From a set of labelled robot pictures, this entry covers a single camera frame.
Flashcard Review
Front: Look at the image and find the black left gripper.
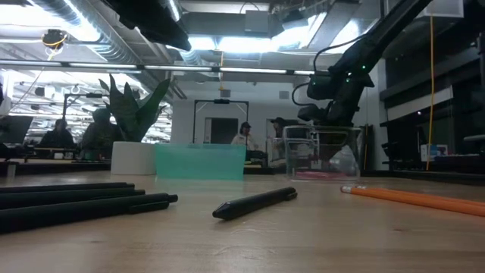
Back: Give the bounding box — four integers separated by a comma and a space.
102, 0, 192, 52

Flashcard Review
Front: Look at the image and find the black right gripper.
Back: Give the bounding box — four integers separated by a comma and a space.
315, 87, 361, 161

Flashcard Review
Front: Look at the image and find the red pencil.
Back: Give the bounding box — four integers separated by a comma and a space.
295, 171, 349, 180

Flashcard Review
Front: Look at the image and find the orange pencil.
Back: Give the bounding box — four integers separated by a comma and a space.
339, 184, 485, 218
365, 186, 485, 209

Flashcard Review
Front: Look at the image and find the black pen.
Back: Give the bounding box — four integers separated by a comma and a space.
0, 188, 146, 210
0, 192, 179, 234
211, 186, 299, 221
0, 182, 136, 194

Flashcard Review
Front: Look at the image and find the LED light bar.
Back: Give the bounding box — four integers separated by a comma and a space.
0, 58, 318, 76

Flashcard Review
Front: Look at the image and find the clear plastic bin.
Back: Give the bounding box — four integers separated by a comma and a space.
282, 124, 364, 182

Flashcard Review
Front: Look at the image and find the person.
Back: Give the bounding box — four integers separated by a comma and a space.
269, 116, 289, 140
80, 108, 123, 160
230, 121, 259, 151
39, 118, 77, 149

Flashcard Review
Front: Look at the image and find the green snake plant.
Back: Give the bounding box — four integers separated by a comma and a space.
98, 74, 171, 143

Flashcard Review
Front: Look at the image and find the white and blue box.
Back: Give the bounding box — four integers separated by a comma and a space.
420, 143, 449, 163

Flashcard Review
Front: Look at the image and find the teal plastic bin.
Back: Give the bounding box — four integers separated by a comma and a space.
154, 143, 247, 181

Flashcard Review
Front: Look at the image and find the white plant pot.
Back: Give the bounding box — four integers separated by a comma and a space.
110, 141, 157, 176

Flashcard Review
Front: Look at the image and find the dark computer monitor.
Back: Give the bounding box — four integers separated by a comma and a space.
0, 115, 34, 145

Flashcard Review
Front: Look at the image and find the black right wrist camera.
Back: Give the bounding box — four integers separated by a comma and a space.
297, 104, 327, 123

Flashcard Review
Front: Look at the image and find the black background station frame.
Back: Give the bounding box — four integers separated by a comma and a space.
192, 99, 250, 145

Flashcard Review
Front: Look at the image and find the yellow hanging cable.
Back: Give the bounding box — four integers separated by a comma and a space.
426, 14, 436, 171

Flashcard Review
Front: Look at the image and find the black ceiling cable reel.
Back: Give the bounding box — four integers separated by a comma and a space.
41, 29, 68, 49

